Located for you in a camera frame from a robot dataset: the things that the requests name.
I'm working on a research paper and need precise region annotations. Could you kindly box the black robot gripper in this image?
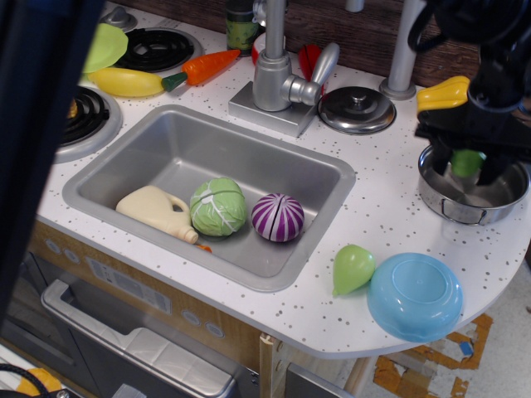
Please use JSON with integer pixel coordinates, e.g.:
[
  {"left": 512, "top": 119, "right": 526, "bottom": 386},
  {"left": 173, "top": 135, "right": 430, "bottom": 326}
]
[{"left": 415, "top": 36, "right": 530, "bottom": 186}]

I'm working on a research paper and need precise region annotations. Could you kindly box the green toy broccoli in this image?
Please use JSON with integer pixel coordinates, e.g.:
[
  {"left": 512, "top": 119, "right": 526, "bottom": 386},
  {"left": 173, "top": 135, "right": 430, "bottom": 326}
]
[{"left": 451, "top": 149, "right": 486, "bottom": 177}]

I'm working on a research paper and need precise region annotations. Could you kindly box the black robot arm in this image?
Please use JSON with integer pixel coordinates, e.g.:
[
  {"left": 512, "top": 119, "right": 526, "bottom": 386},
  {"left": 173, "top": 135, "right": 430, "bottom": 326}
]
[{"left": 1, "top": 101, "right": 530, "bottom": 336}]

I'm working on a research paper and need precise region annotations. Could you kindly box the yellow toy bell pepper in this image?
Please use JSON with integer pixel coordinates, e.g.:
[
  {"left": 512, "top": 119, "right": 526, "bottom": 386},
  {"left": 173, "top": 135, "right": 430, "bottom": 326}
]
[{"left": 417, "top": 75, "right": 470, "bottom": 114}]

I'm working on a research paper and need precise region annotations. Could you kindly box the steel pot lid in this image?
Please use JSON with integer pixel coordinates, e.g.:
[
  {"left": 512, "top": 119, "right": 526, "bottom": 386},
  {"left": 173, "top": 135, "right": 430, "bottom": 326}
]
[{"left": 318, "top": 86, "right": 397, "bottom": 135}]

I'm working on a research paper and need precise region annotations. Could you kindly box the light blue plastic bowl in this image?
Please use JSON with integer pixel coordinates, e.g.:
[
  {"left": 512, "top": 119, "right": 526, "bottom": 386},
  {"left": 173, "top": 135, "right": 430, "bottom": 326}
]
[{"left": 367, "top": 253, "right": 464, "bottom": 342}]

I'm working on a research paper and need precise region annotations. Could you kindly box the green toy pear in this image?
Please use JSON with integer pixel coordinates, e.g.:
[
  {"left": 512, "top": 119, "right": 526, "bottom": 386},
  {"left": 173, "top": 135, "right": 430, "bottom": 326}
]
[{"left": 333, "top": 245, "right": 376, "bottom": 296}]

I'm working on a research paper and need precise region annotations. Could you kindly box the red toy tomato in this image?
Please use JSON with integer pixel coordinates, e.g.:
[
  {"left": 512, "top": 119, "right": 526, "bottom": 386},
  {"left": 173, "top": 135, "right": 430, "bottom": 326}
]
[{"left": 298, "top": 44, "right": 321, "bottom": 81}]

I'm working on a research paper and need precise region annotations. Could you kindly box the purple toy onion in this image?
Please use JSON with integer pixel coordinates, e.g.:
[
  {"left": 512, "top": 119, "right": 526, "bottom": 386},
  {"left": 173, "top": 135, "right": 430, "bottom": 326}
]
[{"left": 251, "top": 193, "right": 305, "bottom": 243}]

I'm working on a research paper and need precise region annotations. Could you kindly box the silver toy faucet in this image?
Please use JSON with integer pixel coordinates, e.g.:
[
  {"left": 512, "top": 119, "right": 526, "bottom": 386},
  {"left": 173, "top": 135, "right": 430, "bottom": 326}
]
[{"left": 228, "top": 0, "right": 339, "bottom": 138}]

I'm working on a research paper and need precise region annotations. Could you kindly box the green toy cabbage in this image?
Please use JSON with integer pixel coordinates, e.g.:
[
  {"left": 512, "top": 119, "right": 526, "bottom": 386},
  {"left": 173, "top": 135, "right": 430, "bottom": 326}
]
[{"left": 189, "top": 177, "right": 247, "bottom": 237}]

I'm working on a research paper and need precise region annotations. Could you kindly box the green labelled can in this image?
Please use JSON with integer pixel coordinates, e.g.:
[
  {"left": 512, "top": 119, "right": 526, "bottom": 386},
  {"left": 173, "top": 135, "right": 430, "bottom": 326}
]
[{"left": 225, "top": 0, "right": 260, "bottom": 57}]

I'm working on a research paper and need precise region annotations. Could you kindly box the small orange toy piece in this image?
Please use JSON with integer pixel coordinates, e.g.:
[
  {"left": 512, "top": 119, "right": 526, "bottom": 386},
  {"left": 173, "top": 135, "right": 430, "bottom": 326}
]
[{"left": 196, "top": 245, "right": 212, "bottom": 253}]

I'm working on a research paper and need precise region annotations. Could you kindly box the orange toy carrot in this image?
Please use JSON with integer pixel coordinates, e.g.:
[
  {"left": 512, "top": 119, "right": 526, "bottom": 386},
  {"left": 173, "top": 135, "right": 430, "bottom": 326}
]
[{"left": 161, "top": 50, "right": 241, "bottom": 92}]

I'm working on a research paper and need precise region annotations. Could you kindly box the cream toy jug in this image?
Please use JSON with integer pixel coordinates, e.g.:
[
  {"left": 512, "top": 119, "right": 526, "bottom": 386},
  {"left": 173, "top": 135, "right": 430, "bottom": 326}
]
[{"left": 115, "top": 186, "right": 198, "bottom": 244}]

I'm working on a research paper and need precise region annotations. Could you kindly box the rear black stove burner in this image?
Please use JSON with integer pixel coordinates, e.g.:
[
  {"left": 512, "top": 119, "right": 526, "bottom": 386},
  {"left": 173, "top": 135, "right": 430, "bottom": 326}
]
[{"left": 114, "top": 28, "right": 204, "bottom": 72}]

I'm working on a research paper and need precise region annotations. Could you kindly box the black stove burner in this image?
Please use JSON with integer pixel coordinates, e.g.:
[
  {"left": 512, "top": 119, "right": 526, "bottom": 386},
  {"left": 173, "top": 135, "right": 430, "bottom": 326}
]
[
  {"left": 54, "top": 86, "right": 123, "bottom": 164},
  {"left": 114, "top": 28, "right": 204, "bottom": 72}
]

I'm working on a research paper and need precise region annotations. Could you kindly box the grey toy sink basin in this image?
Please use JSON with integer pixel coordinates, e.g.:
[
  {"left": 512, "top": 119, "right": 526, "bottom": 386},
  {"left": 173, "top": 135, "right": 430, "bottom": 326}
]
[{"left": 63, "top": 105, "right": 355, "bottom": 292}]

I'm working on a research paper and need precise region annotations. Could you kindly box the yellow toy banana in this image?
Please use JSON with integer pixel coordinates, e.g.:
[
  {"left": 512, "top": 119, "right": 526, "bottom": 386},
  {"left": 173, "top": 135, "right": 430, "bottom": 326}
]
[{"left": 87, "top": 67, "right": 164, "bottom": 98}]

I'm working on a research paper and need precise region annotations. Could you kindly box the front black stove burner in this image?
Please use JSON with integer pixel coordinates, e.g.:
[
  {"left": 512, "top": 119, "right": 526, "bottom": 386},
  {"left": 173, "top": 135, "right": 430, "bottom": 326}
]
[{"left": 54, "top": 86, "right": 123, "bottom": 164}]

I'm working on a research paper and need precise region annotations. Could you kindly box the light green plastic plate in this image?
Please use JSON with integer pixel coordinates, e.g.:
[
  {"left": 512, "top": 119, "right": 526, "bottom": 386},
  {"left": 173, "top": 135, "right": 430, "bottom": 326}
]
[{"left": 82, "top": 23, "right": 129, "bottom": 74}]

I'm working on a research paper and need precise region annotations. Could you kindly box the grey stove knob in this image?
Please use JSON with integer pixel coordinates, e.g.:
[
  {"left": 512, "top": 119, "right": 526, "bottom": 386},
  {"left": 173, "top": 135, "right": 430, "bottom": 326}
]
[{"left": 100, "top": 6, "right": 138, "bottom": 32}]

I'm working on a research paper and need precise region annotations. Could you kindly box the yellow toy corn cob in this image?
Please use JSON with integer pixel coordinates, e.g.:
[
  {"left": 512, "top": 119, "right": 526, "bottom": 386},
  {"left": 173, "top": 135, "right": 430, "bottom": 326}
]
[{"left": 67, "top": 99, "right": 78, "bottom": 119}]

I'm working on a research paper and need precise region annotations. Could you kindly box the steel pan with handles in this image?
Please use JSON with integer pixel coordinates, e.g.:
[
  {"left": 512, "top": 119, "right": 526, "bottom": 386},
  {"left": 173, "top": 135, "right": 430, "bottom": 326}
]
[{"left": 418, "top": 147, "right": 530, "bottom": 226}]

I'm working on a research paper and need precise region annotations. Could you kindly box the grey vertical post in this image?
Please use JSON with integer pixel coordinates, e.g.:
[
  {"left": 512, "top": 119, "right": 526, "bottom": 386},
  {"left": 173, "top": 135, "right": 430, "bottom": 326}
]
[{"left": 379, "top": 0, "right": 426, "bottom": 100}]

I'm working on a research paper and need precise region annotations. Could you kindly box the silver oven door handle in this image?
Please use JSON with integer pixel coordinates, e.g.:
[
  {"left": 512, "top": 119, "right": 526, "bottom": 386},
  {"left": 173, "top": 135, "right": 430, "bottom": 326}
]
[{"left": 41, "top": 280, "right": 237, "bottom": 397}]

